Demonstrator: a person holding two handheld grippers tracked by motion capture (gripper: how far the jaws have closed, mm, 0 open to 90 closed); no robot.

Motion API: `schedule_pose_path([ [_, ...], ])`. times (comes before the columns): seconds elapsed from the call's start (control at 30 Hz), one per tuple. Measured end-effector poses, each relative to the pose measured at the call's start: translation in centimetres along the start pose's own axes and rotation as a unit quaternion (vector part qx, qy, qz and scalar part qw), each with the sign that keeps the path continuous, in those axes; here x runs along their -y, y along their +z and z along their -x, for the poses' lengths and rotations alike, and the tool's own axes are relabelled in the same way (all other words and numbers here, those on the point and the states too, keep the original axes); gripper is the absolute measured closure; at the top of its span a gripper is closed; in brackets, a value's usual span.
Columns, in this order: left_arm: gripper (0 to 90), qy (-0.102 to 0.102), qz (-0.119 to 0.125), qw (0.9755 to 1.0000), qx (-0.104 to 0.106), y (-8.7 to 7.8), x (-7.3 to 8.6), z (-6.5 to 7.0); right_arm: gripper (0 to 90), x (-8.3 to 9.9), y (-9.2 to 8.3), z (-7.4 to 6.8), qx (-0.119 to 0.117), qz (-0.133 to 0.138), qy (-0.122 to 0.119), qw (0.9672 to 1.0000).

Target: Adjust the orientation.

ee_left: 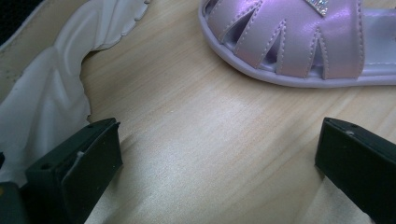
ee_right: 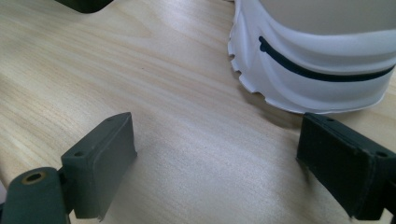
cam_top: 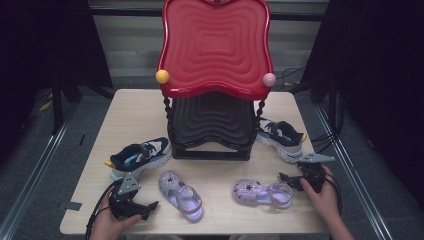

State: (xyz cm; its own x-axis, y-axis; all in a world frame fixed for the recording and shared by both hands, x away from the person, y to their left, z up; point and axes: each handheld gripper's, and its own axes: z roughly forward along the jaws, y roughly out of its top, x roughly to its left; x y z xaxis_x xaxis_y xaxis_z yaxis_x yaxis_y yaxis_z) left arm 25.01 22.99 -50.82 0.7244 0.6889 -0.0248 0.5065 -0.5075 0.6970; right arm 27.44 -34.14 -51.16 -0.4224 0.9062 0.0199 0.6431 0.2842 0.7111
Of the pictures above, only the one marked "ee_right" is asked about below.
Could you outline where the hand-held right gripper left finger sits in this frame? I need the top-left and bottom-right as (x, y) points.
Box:
(60, 111), (138, 222)

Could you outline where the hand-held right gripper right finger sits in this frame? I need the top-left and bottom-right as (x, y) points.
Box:
(295, 111), (396, 222)

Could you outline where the navy and white sneaker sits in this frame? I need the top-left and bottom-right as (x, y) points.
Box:
(227, 0), (396, 115)

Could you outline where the red and black shoe rack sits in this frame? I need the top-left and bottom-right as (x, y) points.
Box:
(54, 0), (115, 14)

